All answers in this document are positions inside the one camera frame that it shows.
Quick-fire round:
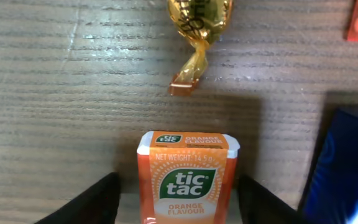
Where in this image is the blue candy pack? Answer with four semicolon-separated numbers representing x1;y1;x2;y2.
299;106;358;224

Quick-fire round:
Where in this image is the gold wrapped candy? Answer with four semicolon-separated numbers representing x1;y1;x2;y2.
166;0;234;97

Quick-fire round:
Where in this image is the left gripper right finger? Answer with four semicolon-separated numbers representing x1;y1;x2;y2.
237;175;308;224

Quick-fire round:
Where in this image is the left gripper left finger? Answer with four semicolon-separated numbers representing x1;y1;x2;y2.
32;172;122;224

